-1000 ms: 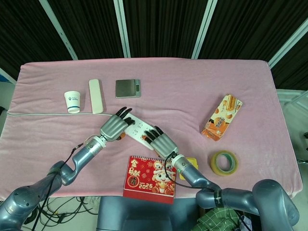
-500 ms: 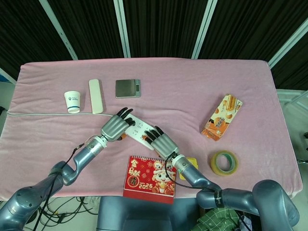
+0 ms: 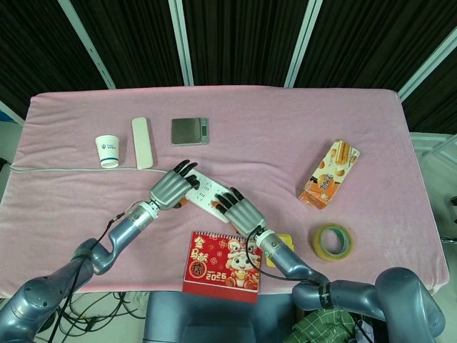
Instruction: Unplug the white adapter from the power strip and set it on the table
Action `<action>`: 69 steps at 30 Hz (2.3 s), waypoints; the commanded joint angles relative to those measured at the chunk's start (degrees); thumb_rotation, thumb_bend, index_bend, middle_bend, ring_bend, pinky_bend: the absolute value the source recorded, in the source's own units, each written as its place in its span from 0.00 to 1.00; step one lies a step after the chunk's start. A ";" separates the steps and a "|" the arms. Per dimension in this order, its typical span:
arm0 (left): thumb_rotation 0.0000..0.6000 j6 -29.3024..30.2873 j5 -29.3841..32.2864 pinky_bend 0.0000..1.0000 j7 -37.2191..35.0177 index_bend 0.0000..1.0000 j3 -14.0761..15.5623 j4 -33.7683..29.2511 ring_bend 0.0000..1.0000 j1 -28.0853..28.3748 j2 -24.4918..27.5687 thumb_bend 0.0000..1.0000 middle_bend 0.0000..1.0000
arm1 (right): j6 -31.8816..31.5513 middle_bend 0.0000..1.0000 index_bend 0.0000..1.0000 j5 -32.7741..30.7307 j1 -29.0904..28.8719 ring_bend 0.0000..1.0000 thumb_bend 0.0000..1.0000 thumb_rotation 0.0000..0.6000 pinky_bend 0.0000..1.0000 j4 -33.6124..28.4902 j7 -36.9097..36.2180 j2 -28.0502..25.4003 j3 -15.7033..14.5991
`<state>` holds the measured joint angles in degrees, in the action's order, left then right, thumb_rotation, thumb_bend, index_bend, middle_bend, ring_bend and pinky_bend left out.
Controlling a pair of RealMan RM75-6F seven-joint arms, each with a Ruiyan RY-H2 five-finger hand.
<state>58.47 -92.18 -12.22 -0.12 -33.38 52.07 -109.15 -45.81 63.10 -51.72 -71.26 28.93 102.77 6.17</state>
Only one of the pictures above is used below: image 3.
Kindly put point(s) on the pink table cloth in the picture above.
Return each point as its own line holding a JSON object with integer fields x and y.
{"x": 250, "y": 125}

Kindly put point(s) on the blue-grey robot torso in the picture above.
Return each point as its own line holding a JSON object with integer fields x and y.
{"x": 214, "y": 318}

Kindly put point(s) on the white partition post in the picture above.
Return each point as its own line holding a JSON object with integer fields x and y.
{"x": 182, "y": 43}
{"x": 93, "y": 46}
{"x": 303, "y": 43}
{"x": 425, "y": 68}

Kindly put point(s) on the green tub with yellow lid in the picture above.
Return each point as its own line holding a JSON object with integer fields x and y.
{"x": 287, "y": 241}

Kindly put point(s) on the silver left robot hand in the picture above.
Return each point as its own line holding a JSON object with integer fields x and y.
{"x": 169, "y": 186}

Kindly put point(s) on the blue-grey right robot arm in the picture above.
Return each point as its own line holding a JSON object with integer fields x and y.
{"x": 357, "y": 289}

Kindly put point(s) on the red 2026 desk calendar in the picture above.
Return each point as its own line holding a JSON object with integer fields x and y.
{"x": 221, "y": 264}

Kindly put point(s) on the silver digital kitchen scale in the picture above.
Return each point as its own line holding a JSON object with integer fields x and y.
{"x": 187, "y": 131}

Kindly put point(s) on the yellow tape roll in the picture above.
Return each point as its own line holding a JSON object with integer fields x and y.
{"x": 321, "y": 246}

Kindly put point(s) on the white power strip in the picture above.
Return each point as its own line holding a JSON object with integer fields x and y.
{"x": 207, "y": 191}

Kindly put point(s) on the white paper cup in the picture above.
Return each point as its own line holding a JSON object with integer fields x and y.
{"x": 107, "y": 150}

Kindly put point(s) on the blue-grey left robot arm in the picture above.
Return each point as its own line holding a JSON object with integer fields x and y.
{"x": 96, "y": 257}

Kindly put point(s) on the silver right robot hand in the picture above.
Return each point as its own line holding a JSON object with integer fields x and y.
{"x": 244, "y": 216}

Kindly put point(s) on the orange snack box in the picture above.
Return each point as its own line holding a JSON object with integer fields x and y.
{"x": 328, "y": 175}

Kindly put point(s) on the green plaid cloth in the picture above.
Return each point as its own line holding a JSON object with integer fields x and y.
{"x": 321, "y": 325}

